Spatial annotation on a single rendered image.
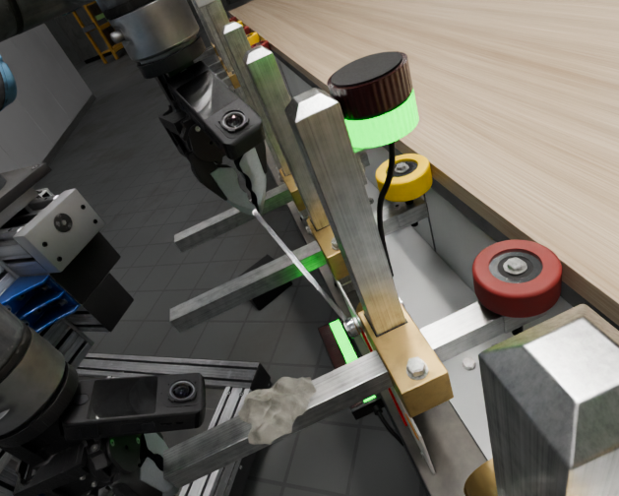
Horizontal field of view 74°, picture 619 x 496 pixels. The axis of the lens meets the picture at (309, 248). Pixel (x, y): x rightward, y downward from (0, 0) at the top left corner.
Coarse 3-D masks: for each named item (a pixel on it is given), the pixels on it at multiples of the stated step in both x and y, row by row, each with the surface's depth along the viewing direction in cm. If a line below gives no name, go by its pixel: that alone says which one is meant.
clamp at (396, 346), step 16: (368, 336) 46; (384, 336) 44; (400, 336) 43; (416, 336) 43; (384, 352) 42; (400, 352) 42; (416, 352) 41; (432, 352) 40; (400, 368) 40; (432, 368) 39; (400, 384) 39; (416, 384) 39; (432, 384) 39; (448, 384) 40; (416, 400) 40; (432, 400) 40; (448, 400) 41
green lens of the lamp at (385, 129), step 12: (396, 108) 29; (408, 108) 30; (348, 120) 30; (360, 120) 30; (372, 120) 29; (384, 120) 29; (396, 120) 29; (408, 120) 30; (348, 132) 31; (360, 132) 30; (372, 132) 30; (384, 132) 30; (396, 132) 30; (408, 132) 30; (360, 144) 31; (372, 144) 31; (384, 144) 30
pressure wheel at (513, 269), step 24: (480, 264) 42; (504, 264) 41; (528, 264) 40; (552, 264) 39; (480, 288) 41; (504, 288) 39; (528, 288) 38; (552, 288) 38; (504, 312) 40; (528, 312) 39
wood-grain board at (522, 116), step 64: (256, 0) 266; (320, 0) 188; (384, 0) 145; (448, 0) 118; (512, 0) 100; (576, 0) 86; (320, 64) 114; (448, 64) 84; (512, 64) 74; (576, 64) 67; (448, 128) 65; (512, 128) 59; (576, 128) 54; (512, 192) 49; (576, 192) 46; (576, 256) 40
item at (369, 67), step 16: (352, 64) 31; (368, 64) 30; (384, 64) 29; (400, 64) 28; (336, 80) 30; (352, 80) 29; (368, 80) 28; (384, 112) 29; (384, 192) 36; (384, 240) 40
